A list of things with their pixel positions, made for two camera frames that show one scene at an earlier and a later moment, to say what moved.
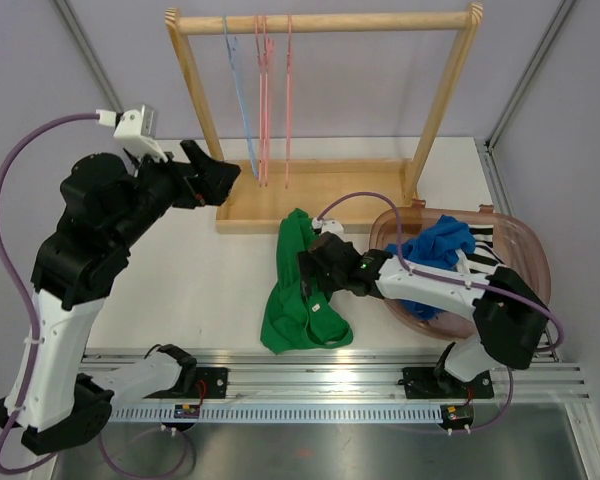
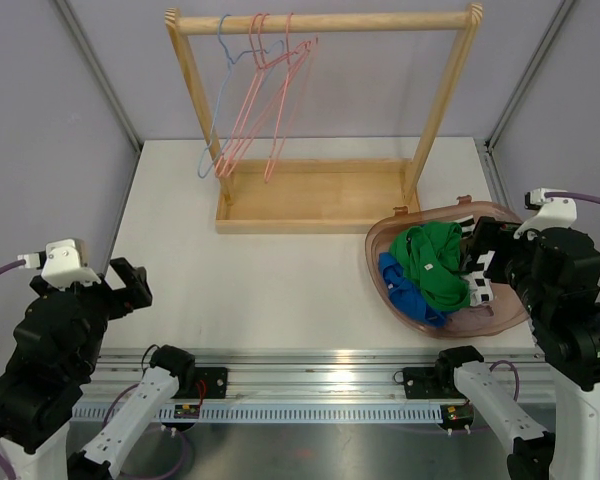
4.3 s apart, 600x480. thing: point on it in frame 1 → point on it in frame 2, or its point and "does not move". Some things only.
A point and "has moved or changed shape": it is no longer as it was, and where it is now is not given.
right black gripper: (307, 265) → (493, 234)
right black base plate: (439, 383) does not move
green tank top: (296, 316) → (430, 256)
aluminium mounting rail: (367, 373) does not move
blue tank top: (438, 244) has moved or changed shape
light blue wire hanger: (232, 50) → (281, 43)
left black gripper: (203, 181) → (134, 294)
